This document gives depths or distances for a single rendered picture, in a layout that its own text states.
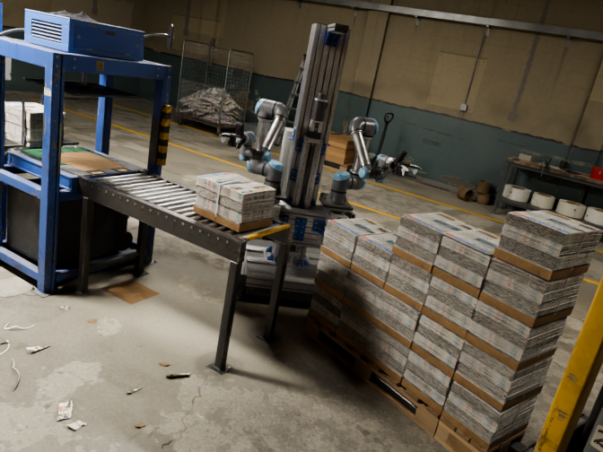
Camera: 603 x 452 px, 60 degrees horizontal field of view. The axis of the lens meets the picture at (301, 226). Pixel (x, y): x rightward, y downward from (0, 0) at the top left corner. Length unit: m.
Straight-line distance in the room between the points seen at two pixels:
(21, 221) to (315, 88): 2.25
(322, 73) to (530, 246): 2.01
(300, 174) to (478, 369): 1.89
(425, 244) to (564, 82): 6.95
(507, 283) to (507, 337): 0.26
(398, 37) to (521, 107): 2.53
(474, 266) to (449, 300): 0.24
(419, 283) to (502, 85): 7.05
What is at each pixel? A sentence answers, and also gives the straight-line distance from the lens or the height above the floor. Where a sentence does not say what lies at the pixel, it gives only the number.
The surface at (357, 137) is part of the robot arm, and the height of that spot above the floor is 1.33.
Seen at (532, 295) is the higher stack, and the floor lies 0.98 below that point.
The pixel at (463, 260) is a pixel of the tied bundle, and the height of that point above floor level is 0.98.
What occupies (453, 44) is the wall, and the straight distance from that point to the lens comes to 9.94.
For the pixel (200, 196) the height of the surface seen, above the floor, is 0.91.
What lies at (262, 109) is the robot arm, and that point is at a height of 1.39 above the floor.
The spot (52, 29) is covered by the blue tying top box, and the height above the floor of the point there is 1.66.
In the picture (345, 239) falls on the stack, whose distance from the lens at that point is 3.28.
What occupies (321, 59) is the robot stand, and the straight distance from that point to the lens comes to 3.88.
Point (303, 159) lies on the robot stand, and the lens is 3.84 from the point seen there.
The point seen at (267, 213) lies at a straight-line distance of 3.07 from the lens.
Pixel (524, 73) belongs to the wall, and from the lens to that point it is 9.64.
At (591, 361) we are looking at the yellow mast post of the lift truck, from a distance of 2.31.
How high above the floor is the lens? 1.78
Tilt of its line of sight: 18 degrees down
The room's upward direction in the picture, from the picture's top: 11 degrees clockwise
